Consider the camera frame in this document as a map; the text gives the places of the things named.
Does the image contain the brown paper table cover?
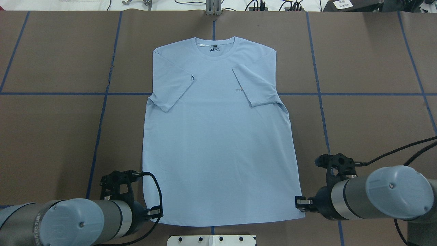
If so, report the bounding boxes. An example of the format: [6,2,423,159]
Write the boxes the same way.
[0,10,437,246]

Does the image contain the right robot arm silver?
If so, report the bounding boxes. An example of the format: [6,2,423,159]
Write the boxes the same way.
[295,165,437,246]

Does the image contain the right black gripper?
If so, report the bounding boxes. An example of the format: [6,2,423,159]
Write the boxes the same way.
[295,187,337,220]

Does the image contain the blue tape line lengthwise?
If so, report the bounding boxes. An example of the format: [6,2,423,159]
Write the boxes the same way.
[85,11,123,199]

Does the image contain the light blue t-shirt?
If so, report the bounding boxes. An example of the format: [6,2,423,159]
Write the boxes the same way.
[142,37,305,227]

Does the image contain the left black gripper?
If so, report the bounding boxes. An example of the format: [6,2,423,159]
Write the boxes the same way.
[129,201,164,235]

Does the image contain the black box with label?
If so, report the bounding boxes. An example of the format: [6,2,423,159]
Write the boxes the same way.
[322,0,384,12]

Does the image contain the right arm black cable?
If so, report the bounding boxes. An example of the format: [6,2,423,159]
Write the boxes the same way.
[355,136,437,246]

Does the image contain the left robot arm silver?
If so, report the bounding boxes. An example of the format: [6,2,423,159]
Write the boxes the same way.
[1,199,163,246]

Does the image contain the aluminium frame post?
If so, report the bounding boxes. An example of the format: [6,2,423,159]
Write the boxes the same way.
[206,0,223,16]

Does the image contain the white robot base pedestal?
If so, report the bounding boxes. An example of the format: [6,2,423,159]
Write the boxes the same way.
[167,235,257,246]

